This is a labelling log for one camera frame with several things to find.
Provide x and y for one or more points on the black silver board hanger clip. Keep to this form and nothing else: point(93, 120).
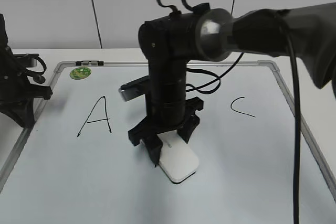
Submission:
point(89, 63)

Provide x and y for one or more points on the white framed whiteboard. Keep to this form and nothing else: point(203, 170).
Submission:
point(78, 165)

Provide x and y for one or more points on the white whiteboard eraser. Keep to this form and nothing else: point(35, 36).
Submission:
point(177, 161)

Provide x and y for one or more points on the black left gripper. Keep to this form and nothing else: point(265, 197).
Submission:
point(17, 99)

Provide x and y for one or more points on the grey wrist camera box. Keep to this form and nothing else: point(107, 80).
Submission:
point(135, 88)

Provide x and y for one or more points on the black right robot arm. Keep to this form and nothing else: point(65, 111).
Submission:
point(206, 34)

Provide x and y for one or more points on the green round magnet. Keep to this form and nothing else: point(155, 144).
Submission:
point(80, 73)

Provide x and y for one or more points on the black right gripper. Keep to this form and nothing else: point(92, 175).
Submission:
point(149, 128)

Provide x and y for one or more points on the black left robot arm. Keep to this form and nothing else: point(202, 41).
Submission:
point(30, 66)

